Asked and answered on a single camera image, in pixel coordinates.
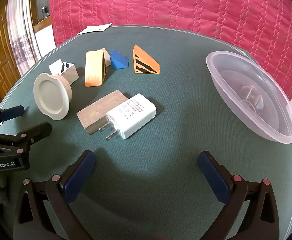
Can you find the pink quilted blanket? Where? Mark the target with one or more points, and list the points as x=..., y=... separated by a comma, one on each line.
x=161, y=2

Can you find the dark jar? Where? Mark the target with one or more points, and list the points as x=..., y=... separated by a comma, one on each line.
x=45, y=12

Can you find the yellow wooden wedge block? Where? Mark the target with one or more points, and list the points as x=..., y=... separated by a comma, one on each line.
x=93, y=68

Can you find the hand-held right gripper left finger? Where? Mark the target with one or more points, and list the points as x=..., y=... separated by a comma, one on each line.
x=79, y=172

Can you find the white paper sheet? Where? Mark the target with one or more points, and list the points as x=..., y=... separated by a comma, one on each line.
x=96, y=28

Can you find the white patterned curtain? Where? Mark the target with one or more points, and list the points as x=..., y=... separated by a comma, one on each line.
x=23, y=25

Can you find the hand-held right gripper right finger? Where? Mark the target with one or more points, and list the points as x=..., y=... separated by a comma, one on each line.
x=214, y=175

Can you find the white plug charger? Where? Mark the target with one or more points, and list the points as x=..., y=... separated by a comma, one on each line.
x=132, y=113

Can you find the wooden window frame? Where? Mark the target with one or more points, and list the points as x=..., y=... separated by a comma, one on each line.
x=39, y=23

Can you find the blue wedge block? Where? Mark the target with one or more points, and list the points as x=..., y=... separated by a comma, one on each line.
x=118, y=60

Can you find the green table cloth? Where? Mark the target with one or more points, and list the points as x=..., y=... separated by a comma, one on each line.
x=173, y=150

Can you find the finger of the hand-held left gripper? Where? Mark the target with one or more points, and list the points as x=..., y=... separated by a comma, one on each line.
x=11, y=112
x=36, y=131

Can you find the cream round lid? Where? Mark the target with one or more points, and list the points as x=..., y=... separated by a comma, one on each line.
x=49, y=95

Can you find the orange black-striped wedge block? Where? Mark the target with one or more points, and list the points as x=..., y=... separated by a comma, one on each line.
x=144, y=62

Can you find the white black-striped wedge block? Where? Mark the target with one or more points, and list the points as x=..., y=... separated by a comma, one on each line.
x=70, y=73

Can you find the clear plastic bowl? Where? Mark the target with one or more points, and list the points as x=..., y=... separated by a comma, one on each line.
x=250, y=92

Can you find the rectangular wooden block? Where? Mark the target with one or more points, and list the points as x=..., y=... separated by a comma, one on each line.
x=98, y=111

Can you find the grey wedge block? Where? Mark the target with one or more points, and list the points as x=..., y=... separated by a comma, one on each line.
x=107, y=57

